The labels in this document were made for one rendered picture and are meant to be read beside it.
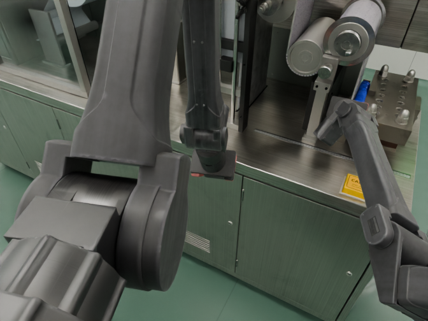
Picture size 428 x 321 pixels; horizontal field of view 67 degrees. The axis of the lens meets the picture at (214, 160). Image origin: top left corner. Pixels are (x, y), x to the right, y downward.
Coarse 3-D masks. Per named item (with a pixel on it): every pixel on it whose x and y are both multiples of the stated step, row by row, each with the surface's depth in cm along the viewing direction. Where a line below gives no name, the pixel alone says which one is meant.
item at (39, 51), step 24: (0, 0) 131; (24, 0) 124; (48, 0) 118; (72, 0) 119; (96, 0) 129; (0, 24) 140; (24, 24) 132; (48, 24) 125; (96, 24) 133; (0, 48) 152; (24, 48) 142; (48, 48) 134; (96, 48) 137; (48, 72) 144; (72, 72) 136
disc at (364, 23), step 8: (352, 16) 93; (336, 24) 96; (360, 24) 93; (368, 24) 92; (328, 32) 98; (368, 32) 93; (328, 40) 100; (328, 48) 101; (368, 48) 96; (344, 64) 102; (352, 64) 100
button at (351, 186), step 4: (348, 176) 100; (352, 176) 100; (356, 176) 100; (348, 180) 99; (352, 180) 99; (356, 180) 99; (344, 184) 99; (348, 184) 98; (352, 184) 98; (356, 184) 98; (344, 188) 97; (348, 188) 97; (352, 188) 97; (356, 188) 97; (360, 188) 97; (344, 192) 98; (348, 192) 97; (352, 192) 97; (356, 192) 96; (360, 192) 95; (356, 196) 97; (360, 196) 96
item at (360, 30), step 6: (342, 24) 95; (348, 24) 94; (354, 24) 93; (336, 30) 96; (342, 30) 96; (354, 30) 94; (360, 30) 93; (330, 36) 98; (360, 36) 94; (366, 36) 94; (330, 42) 99; (366, 42) 94; (330, 48) 100; (360, 48) 96; (366, 48) 96; (336, 54) 101; (354, 54) 98; (360, 54) 97; (342, 60) 101; (348, 60) 100
